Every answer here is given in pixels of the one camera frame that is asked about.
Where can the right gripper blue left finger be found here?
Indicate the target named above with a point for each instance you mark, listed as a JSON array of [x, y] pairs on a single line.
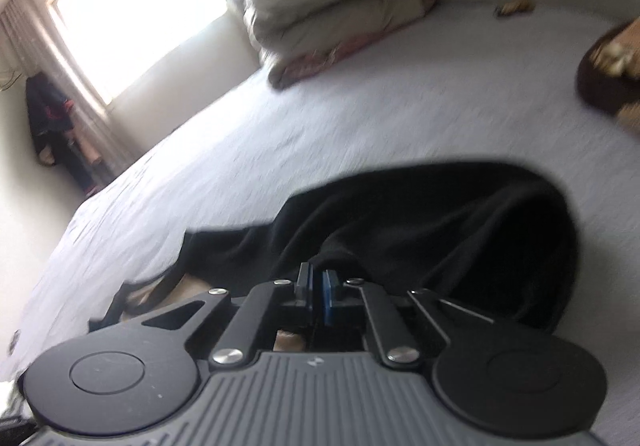
[[269, 307]]

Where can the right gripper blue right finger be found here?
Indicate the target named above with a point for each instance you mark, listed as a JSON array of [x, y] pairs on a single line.
[[358, 305]]

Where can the cream and black sweatshirt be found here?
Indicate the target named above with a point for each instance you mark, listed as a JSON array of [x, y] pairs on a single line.
[[491, 236]]

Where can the hanging dark clothes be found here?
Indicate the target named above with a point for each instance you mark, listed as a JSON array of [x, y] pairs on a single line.
[[52, 131]]

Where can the black label on sheet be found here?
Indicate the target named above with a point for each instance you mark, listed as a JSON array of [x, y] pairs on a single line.
[[13, 342]]

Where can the brown ruffled blanket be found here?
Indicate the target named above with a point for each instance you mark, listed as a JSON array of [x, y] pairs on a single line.
[[607, 78]]

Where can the grey patterned curtain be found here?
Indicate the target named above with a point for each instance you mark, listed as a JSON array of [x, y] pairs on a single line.
[[35, 50]]

